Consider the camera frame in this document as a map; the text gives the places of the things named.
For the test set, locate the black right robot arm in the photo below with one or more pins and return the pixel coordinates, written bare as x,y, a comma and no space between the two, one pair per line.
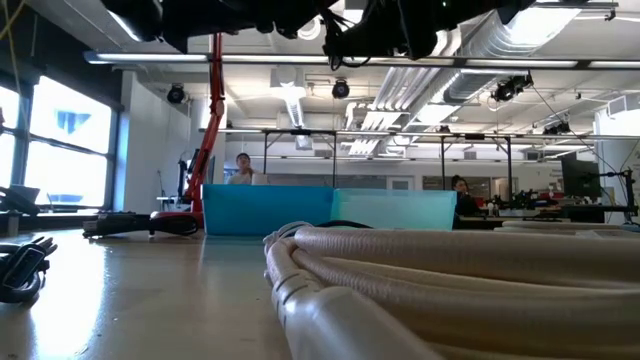
475,10

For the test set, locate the black ceiling spotlight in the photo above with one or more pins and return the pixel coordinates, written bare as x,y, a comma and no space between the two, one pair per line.
340,90
176,94

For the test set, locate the red desk lamp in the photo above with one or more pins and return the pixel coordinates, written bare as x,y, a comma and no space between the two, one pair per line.
216,90

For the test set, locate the long overhead light bar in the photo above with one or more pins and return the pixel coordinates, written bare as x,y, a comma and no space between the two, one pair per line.
150,57

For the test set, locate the person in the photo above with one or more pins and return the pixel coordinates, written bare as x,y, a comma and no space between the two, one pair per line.
465,202
243,165

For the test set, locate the white laptop lid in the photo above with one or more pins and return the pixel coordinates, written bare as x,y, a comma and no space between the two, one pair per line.
259,179

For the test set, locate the teal plastic bin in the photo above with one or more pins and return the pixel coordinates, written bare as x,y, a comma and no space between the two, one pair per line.
395,210

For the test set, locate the dark monitor on stand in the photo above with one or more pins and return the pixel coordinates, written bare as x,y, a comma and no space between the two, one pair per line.
182,175

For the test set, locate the blue plastic bin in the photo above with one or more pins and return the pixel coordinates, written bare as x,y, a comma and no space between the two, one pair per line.
260,210

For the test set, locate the black computer monitor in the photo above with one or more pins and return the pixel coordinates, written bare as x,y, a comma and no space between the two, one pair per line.
580,180

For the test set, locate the black laptop stand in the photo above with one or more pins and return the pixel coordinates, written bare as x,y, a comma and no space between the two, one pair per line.
20,197

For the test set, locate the silver ventilation duct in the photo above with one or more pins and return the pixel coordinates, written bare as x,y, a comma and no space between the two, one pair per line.
470,85

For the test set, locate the black ceiling camera cluster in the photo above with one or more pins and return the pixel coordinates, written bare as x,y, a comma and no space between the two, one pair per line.
510,89

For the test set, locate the black metal scaffold frame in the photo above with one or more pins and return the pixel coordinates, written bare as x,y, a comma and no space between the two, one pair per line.
334,160

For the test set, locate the small black ceiling camera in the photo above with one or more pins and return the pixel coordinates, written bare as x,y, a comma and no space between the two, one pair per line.
556,129

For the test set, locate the black table frame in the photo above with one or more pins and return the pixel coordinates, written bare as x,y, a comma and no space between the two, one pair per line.
60,220

